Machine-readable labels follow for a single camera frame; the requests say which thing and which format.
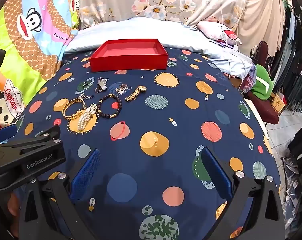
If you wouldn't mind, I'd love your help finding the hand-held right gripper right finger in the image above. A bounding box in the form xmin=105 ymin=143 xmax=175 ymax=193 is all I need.
xmin=202 ymin=147 xmax=285 ymax=240

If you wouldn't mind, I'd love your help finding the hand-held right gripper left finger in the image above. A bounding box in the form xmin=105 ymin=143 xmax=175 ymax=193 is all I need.
xmin=19 ymin=149 xmax=101 ymax=240

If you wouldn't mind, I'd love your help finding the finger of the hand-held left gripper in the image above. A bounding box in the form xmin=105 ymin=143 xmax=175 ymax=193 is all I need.
xmin=17 ymin=125 xmax=63 ymax=155
xmin=0 ymin=124 xmax=18 ymax=143

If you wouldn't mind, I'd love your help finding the gold bangle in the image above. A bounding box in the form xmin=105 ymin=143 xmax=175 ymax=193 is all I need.
xmin=62 ymin=99 xmax=88 ymax=120

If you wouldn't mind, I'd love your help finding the white pearl bracelet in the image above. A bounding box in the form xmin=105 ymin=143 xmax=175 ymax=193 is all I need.
xmin=77 ymin=103 xmax=98 ymax=132

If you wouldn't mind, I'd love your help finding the dark bead bracelet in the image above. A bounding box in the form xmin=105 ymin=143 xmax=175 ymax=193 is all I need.
xmin=97 ymin=94 xmax=123 ymax=119

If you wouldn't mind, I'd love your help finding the silver wristwatch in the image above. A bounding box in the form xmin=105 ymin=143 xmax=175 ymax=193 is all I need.
xmin=97 ymin=77 xmax=109 ymax=90

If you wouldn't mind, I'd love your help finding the silver flower bracelet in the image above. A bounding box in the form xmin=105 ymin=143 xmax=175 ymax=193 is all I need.
xmin=115 ymin=84 xmax=133 ymax=96

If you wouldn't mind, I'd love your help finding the gold wristwatch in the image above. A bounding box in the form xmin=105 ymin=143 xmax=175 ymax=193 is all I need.
xmin=125 ymin=85 xmax=148 ymax=103

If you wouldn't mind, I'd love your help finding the red cardboard box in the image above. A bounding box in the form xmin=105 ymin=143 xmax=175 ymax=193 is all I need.
xmin=89 ymin=38 xmax=169 ymax=73

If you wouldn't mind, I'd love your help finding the person's left hand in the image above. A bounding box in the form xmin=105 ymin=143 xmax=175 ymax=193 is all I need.
xmin=6 ymin=192 xmax=20 ymax=238

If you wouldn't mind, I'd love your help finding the white stained board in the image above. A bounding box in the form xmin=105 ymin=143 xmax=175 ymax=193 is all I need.
xmin=249 ymin=102 xmax=270 ymax=142

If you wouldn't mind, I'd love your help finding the dark red chair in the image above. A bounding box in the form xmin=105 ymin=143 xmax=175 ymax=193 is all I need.
xmin=246 ymin=41 xmax=280 ymax=125

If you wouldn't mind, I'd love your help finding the pile of plastic bags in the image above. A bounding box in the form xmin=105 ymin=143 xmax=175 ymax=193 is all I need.
xmin=278 ymin=152 xmax=302 ymax=240

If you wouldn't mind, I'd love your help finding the navy planet print bedsheet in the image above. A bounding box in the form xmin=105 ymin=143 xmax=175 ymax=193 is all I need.
xmin=15 ymin=46 xmax=282 ymax=240

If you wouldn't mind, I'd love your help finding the brown paper bag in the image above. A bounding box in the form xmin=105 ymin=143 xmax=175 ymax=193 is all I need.
xmin=271 ymin=92 xmax=286 ymax=115

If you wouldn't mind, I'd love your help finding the cartoon monkey blanket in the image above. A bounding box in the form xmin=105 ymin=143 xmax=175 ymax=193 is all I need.
xmin=0 ymin=0 xmax=82 ymax=130

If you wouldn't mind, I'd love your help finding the green cloth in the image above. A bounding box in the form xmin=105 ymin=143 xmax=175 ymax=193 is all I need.
xmin=249 ymin=64 xmax=275 ymax=102

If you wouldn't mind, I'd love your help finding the clear plastic bag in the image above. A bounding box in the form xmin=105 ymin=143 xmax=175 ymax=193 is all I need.
xmin=228 ymin=50 xmax=252 ymax=63

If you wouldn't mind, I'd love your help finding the purple flat case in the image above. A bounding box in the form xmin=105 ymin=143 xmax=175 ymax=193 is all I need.
xmin=209 ymin=40 xmax=235 ymax=49

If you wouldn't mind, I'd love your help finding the rack of hanging clothes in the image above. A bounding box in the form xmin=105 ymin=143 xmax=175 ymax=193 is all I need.
xmin=273 ymin=0 xmax=302 ymax=117

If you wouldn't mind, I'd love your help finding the pink cartoon pillow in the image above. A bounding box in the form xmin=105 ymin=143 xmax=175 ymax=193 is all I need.
xmin=197 ymin=21 xmax=242 ymax=46

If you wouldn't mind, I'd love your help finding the light blue quilt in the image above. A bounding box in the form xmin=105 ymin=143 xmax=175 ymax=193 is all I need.
xmin=63 ymin=17 xmax=253 ymax=78

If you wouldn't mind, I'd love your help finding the grey floral sheet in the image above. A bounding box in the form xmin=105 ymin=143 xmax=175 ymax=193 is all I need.
xmin=77 ymin=0 xmax=251 ymax=29

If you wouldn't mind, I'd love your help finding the beige curtain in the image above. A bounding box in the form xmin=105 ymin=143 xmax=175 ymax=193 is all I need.
xmin=237 ymin=0 xmax=294 ymax=58

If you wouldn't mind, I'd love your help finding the white cable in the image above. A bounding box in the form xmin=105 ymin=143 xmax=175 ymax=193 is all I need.
xmin=217 ymin=0 xmax=244 ymax=78

